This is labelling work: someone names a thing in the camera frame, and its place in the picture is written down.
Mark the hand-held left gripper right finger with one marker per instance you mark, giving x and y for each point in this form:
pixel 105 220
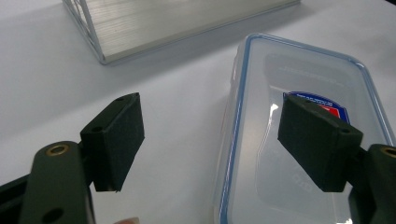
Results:
pixel 320 146

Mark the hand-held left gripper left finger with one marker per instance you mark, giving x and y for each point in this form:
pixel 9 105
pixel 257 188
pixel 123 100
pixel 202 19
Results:
pixel 109 143

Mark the clear plastic container lid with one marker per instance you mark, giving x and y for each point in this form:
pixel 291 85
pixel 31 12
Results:
pixel 249 155

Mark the pale rounded object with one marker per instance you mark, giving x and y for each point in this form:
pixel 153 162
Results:
pixel 127 221

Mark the aluminium frame rail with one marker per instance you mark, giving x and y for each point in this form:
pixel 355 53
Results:
pixel 149 28

